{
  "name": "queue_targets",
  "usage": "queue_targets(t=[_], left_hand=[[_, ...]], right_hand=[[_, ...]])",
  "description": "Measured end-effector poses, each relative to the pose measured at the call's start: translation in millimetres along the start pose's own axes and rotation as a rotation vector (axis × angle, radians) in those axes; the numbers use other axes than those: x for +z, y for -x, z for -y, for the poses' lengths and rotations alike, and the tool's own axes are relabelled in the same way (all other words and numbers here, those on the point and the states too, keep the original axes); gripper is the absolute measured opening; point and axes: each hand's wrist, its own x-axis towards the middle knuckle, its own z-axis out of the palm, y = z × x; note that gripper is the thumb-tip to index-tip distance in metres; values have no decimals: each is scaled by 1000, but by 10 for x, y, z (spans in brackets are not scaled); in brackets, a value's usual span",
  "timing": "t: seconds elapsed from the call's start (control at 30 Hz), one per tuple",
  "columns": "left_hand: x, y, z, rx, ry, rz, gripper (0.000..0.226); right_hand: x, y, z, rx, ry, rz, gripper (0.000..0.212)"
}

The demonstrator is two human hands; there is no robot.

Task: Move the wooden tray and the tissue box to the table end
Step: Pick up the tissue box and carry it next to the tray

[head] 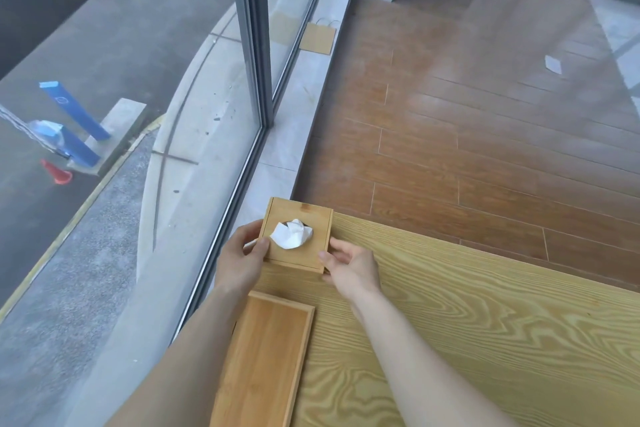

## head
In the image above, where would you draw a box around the person's right hand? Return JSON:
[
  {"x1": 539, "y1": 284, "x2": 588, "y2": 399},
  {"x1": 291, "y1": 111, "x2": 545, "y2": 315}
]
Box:
[{"x1": 318, "y1": 237, "x2": 383, "y2": 306}]

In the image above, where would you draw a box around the person's left hand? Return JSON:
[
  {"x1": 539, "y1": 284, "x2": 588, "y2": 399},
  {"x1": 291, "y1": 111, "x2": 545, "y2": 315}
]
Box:
[{"x1": 214, "y1": 220, "x2": 271, "y2": 298}]

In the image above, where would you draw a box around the wooden tissue box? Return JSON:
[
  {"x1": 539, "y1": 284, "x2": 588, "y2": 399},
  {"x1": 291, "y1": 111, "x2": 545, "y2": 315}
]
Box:
[{"x1": 259, "y1": 197, "x2": 334, "y2": 275}]

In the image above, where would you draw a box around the person's left forearm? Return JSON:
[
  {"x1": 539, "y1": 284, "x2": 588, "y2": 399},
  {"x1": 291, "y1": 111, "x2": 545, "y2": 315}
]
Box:
[{"x1": 106, "y1": 287, "x2": 248, "y2": 427}]

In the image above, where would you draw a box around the person's right forearm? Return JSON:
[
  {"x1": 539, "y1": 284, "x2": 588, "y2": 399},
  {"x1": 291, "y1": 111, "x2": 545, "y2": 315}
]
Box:
[{"x1": 350, "y1": 288, "x2": 516, "y2": 427}]

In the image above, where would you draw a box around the white tissue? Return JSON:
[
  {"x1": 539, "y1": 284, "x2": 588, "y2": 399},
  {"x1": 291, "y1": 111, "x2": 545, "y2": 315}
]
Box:
[{"x1": 270, "y1": 219, "x2": 314, "y2": 250}]

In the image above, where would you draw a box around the wooden tray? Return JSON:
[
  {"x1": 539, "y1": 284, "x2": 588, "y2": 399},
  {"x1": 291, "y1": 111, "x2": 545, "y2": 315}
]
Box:
[{"x1": 210, "y1": 291, "x2": 316, "y2": 427}]

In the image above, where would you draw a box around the red traffic cone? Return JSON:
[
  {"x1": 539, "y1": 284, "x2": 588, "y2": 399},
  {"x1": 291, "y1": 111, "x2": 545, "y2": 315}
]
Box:
[{"x1": 40, "y1": 159, "x2": 73, "y2": 185}]

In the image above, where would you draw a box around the brown paper bag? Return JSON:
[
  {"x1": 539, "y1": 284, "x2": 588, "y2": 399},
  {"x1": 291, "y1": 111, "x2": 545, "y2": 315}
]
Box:
[{"x1": 299, "y1": 19, "x2": 340, "y2": 55}]

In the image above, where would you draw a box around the blue slanted bollard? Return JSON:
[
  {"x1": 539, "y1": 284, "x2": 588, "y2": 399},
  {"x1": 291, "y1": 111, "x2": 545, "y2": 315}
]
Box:
[
  {"x1": 39, "y1": 81, "x2": 112, "y2": 141},
  {"x1": 30, "y1": 120, "x2": 102, "y2": 167}
]

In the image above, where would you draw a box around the grey window frame post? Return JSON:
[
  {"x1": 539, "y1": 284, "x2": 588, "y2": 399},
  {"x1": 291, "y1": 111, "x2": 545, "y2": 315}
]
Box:
[{"x1": 226, "y1": 0, "x2": 274, "y2": 128}]

